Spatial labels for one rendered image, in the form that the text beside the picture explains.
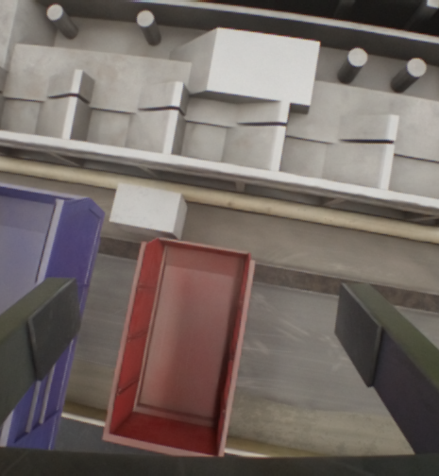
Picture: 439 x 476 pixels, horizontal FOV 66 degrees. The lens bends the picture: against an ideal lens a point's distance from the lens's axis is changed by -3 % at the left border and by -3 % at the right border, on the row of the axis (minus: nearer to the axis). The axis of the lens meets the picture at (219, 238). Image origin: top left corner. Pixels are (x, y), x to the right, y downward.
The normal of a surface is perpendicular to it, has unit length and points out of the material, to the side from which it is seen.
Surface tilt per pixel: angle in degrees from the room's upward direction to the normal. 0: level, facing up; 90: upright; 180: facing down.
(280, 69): 10
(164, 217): 0
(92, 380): 1
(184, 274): 0
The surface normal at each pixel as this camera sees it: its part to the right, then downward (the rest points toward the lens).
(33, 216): -0.11, 0.32
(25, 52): -0.06, 0.00
